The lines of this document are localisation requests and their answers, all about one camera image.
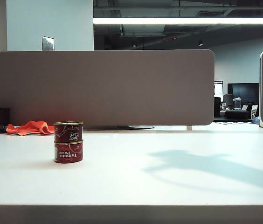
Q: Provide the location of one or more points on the white divider support bracket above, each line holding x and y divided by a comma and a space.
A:
189, 128

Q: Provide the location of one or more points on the white background monitor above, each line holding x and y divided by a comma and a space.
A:
218, 88

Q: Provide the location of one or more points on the black background monitor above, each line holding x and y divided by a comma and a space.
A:
245, 92

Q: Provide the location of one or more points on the blue background object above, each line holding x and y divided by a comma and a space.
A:
256, 120

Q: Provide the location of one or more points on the black monitor base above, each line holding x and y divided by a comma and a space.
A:
138, 127

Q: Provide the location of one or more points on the long ceiling light strip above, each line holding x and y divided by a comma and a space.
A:
187, 21

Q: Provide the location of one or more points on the red tomato paste can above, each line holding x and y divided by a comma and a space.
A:
68, 151
68, 131

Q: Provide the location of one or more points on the black background sofa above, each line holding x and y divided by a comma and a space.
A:
236, 114

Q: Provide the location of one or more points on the orange cloth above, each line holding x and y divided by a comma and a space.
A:
31, 128

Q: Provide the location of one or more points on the metal wall plate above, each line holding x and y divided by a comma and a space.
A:
48, 43

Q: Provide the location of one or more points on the grey desk divider panel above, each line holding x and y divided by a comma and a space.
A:
98, 88

